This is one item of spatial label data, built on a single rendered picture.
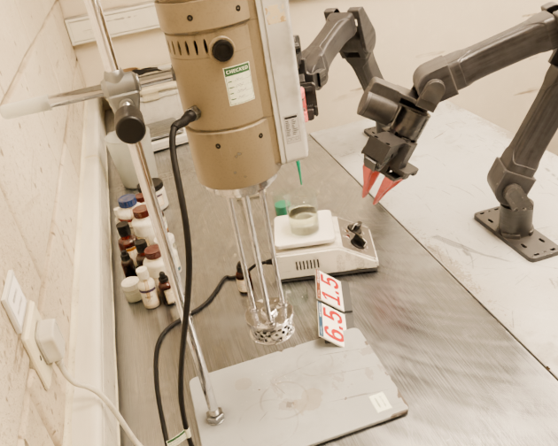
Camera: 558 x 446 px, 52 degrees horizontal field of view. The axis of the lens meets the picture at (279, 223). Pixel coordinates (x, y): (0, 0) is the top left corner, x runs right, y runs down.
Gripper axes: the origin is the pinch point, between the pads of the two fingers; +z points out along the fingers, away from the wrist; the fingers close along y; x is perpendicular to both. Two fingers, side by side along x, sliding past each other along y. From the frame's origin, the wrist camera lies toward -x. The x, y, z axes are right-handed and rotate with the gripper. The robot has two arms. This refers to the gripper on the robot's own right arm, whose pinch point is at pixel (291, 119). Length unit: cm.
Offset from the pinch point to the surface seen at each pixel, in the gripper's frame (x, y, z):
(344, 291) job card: 31.6, 5.3, 10.9
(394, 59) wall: 42, 47, -169
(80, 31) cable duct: 1, -79, -130
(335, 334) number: 29.6, 2.4, 24.6
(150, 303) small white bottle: 30.2, -32.7, 8.4
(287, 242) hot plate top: 23.3, -4.3, 3.9
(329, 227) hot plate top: 23.3, 4.1, 0.7
